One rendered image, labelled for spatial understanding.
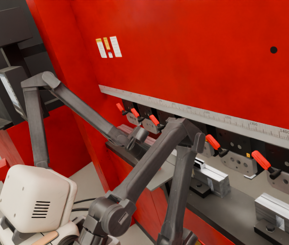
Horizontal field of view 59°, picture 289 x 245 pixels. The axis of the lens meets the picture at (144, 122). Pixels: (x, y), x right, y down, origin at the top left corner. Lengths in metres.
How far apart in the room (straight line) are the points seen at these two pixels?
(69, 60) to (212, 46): 1.21
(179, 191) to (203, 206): 0.34
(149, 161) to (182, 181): 0.18
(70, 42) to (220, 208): 1.38
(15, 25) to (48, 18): 0.24
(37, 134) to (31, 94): 0.16
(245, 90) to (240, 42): 0.14
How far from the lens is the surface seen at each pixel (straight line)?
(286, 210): 1.05
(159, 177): 1.22
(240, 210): 1.18
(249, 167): 0.95
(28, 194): 0.75
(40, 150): 1.06
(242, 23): 0.76
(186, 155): 0.88
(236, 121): 0.89
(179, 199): 0.90
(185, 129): 0.83
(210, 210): 1.19
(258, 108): 0.81
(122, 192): 0.73
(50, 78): 1.07
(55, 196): 0.77
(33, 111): 1.07
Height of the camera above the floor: 1.70
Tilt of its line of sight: 23 degrees down
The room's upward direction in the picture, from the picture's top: 17 degrees counter-clockwise
